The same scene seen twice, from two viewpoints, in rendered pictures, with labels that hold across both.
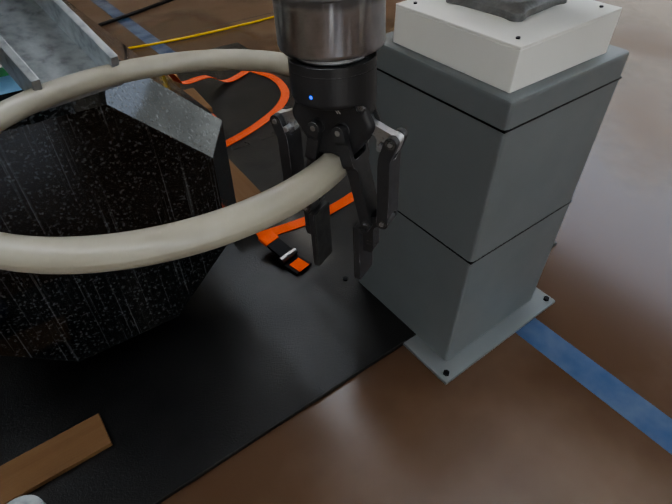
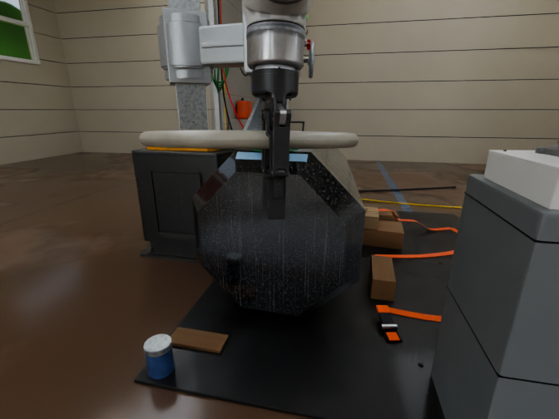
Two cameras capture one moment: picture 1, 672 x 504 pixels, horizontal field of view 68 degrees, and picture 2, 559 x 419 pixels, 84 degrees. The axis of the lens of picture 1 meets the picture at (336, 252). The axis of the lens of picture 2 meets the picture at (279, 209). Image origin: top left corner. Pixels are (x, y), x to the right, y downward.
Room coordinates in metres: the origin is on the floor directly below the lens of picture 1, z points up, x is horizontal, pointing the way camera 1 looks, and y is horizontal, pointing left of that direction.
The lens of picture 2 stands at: (0.07, -0.40, 0.99)
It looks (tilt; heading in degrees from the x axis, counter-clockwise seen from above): 18 degrees down; 49
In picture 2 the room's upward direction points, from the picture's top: straight up
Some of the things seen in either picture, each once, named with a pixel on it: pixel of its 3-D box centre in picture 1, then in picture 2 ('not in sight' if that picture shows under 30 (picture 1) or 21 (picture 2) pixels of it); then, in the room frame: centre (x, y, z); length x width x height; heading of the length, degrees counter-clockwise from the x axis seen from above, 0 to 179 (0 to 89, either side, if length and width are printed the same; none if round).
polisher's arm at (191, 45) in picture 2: not in sight; (214, 47); (1.20, 1.51, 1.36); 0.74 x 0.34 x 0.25; 122
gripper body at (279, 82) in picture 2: (334, 103); (274, 101); (0.42, 0.00, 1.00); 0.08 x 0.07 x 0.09; 61
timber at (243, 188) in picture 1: (231, 191); (381, 276); (1.56, 0.40, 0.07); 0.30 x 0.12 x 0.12; 34
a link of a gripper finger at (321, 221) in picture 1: (321, 233); (270, 193); (0.42, 0.02, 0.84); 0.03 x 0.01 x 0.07; 150
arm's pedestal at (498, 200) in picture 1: (464, 192); (545, 331); (1.11, -0.35, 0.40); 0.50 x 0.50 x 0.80; 37
